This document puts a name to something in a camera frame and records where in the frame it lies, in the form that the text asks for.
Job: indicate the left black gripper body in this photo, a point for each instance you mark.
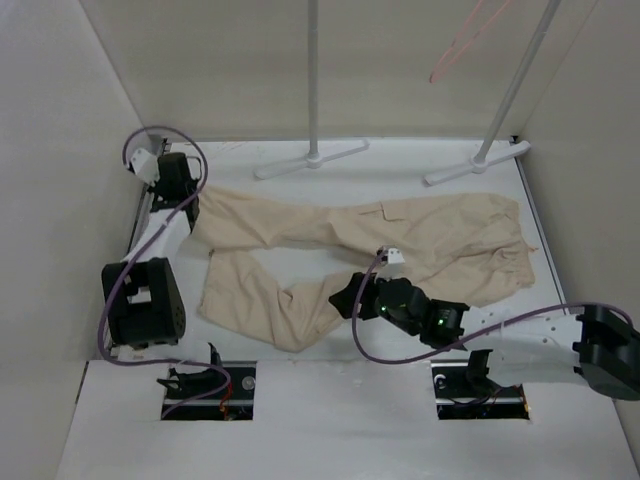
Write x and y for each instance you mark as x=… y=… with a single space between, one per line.
x=192 y=184

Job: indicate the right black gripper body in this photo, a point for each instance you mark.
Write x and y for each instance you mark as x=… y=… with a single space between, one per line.
x=373 y=303

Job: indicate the beige trousers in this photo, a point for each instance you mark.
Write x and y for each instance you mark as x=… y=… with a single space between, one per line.
x=465 y=248

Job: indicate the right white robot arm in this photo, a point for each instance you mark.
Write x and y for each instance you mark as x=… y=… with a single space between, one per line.
x=590 y=344

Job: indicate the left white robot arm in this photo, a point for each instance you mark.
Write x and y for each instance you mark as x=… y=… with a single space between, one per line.
x=144 y=304

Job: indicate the left white rack stand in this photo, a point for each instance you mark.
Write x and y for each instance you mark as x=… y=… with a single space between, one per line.
x=314 y=158

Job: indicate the white rack stand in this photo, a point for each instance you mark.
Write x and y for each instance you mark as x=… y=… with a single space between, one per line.
x=484 y=159
x=314 y=158

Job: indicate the right white rack stand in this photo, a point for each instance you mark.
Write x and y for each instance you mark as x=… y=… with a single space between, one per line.
x=484 y=159

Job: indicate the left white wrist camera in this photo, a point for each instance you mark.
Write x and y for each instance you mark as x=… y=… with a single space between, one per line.
x=144 y=165

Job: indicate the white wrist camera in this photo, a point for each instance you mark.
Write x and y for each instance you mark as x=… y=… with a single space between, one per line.
x=144 y=165
x=391 y=262

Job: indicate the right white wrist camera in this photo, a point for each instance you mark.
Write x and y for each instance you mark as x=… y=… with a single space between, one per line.
x=391 y=262

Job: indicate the metal side rail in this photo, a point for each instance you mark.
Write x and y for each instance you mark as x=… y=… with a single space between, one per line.
x=157 y=144

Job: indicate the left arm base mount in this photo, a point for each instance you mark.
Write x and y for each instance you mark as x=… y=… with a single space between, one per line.
x=198 y=394

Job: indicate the pink wire hanger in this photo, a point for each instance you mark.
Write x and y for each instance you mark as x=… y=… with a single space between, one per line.
x=481 y=18

